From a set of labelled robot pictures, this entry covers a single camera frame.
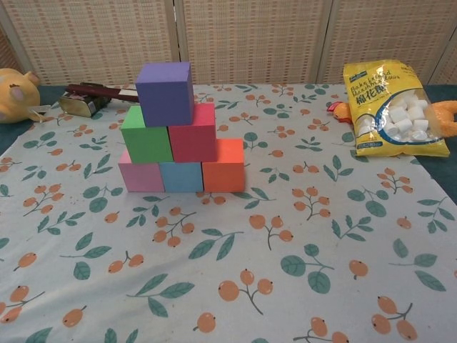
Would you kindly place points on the floral printed tablecloth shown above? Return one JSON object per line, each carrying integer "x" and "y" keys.
{"x": 107, "y": 286}

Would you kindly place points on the light blue foam cube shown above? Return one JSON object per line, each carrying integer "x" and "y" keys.
{"x": 182, "y": 177}

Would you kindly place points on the green foam cube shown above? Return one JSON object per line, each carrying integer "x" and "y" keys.
{"x": 146, "y": 141}

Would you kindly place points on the yellow marshmallow bag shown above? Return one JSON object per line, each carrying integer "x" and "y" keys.
{"x": 389, "y": 103}

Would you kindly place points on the pink foam cube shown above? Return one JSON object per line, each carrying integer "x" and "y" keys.
{"x": 141, "y": 177}

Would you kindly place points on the red foam cube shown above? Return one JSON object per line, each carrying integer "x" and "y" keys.
{"x": 194, "y": 139}

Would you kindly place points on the purple foam cube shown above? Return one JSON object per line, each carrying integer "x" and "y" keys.
{"x": 164, "y": 94}

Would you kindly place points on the small metal tin box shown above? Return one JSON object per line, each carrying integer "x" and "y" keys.
{"x": 73, "y": 105}

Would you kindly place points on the yellow rubber chicken toy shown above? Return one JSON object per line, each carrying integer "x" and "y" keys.
{"x": 444, "y": 118}

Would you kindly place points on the orange foam cube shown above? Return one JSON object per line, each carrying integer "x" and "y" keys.
{"x": 225, "y": 168}

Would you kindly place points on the woven bamboo folding screen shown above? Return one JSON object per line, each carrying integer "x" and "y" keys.
{"x": 250, "y": 35}

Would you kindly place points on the yellow plush animal toy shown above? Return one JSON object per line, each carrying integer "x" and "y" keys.
{"x": 16, "y": 94}

